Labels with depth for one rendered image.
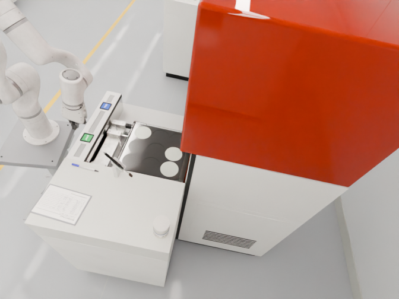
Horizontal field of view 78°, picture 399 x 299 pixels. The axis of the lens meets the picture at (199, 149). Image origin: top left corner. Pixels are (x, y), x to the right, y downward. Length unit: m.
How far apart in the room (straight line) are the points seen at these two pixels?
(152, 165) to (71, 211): 0.46
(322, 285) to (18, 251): 2.35
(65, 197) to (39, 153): 0.41
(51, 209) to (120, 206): 0.29
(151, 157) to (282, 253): 1.45
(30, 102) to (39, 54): 0.46
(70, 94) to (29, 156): 0.61
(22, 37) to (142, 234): 0.86
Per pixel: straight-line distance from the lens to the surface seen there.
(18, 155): 1.67
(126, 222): 1.19
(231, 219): 1.56
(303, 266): 2.42
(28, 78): 1.44
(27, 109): 1.51
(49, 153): 1.61
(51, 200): 1.31
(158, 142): 1.50
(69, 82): 1.09
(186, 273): 2.12
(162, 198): 1.23
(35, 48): 1.10
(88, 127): 1.54
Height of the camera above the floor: 2.07
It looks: 52 degrees down
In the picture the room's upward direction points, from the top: 13 degrees clockwise
